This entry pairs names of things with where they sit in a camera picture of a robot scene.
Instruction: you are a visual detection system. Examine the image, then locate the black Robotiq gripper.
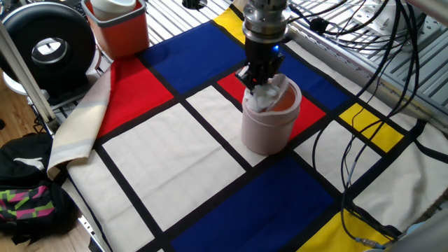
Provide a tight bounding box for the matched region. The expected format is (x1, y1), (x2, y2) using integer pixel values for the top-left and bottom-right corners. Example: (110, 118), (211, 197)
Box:
(234, 36), (286, 92)

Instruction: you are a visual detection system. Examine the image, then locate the white tissue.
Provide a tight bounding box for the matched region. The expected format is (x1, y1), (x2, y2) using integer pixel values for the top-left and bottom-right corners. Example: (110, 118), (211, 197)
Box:
(242, 82), (281, 114)

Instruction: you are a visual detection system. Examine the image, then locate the pink swing-lid trash can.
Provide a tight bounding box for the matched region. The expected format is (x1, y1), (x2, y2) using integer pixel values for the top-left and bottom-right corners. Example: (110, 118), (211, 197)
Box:
(240, 73), (303, 156)

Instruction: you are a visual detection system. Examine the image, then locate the Mondrian colour-block tablecloth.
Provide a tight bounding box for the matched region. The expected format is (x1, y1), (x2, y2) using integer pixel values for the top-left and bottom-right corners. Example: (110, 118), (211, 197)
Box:
(64, 0), (448, 252)

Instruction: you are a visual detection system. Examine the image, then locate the silver perforated mounting plate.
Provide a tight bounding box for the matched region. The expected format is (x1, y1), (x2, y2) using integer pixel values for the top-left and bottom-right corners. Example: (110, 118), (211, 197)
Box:
(349, 0), (432, 40)

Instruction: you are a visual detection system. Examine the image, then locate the orange bin with grey rim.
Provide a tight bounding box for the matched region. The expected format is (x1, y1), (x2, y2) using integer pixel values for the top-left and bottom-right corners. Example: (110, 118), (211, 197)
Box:
(80, 0), (151, 61)

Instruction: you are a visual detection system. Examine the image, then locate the white cup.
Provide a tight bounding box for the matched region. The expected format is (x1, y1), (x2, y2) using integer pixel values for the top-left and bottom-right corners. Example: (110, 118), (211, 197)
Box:
(90, 0), (138, 22)

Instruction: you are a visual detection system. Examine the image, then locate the black round fan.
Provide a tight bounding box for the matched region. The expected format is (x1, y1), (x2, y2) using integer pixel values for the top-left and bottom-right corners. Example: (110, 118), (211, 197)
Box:
(0, 1), (103, 98)

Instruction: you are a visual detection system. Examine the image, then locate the black bag with white logo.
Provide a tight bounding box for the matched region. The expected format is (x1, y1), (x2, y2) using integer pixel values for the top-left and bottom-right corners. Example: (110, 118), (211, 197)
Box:
(0, 132), (54, 183)

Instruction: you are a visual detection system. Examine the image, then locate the black backpack with colourful pattern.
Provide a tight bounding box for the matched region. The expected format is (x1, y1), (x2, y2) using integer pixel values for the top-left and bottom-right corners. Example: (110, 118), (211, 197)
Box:
(0, 178), (81, 244)

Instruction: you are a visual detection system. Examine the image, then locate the black cable bundle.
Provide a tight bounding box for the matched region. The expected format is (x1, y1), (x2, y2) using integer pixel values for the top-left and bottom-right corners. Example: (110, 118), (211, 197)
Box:
(286, 0), (426, 246)

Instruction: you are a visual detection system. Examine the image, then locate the silver cable plug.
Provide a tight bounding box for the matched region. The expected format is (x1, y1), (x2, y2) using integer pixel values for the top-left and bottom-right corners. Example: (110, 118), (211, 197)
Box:
(352, 235), (386, 251)

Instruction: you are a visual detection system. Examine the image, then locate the aluminium frame post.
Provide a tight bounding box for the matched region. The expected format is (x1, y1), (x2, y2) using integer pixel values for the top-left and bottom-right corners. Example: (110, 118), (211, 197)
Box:
(0, 20), (61, 134)

